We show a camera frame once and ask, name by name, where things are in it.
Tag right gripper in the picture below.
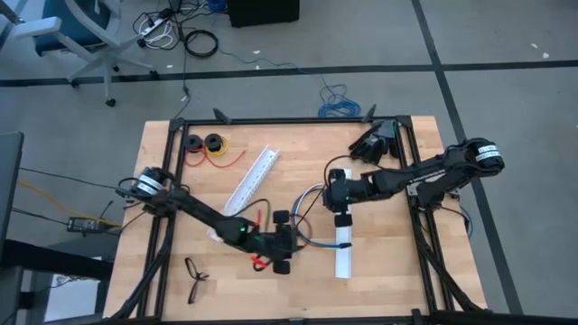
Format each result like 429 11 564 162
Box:
322 168 378 229

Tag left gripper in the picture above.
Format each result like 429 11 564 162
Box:
233 209 300 276

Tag white duct cover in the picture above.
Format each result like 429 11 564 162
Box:
333 167 354 280

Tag white slotted cable duct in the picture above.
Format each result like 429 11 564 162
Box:
206 144 282 243

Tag black work glove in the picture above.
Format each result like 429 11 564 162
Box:
348 119 403 164

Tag dark-framed eyeglasses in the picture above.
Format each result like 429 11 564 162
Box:
183 255 210 306

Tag black box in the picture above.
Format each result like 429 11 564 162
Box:
225 0 302 29

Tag white power strip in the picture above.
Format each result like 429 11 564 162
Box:
139 17 166 37

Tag swivel office chair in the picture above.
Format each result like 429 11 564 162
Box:
12 0 160 108

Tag dark side table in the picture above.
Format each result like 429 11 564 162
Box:
0 130 115 325

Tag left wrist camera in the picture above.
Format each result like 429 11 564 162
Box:
260 230 280 254

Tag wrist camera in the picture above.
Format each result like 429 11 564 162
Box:
342 184 362 207
260 230 280 254

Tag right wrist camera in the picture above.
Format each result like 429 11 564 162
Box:
342 184 362 207

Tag black aluminium table frame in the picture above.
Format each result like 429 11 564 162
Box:
103 106 493 325

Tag blue coiled cable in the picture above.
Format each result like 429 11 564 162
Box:
219 48 362 119

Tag black spool of yellow wire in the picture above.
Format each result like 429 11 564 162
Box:
203 133 231 159

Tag thin black floor cable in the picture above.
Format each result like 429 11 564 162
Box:
171 24 193 121

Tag black coiled cable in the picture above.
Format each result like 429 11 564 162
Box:
183 29 220 59

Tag yellow floor cable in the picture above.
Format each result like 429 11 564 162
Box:
17 179 123 227

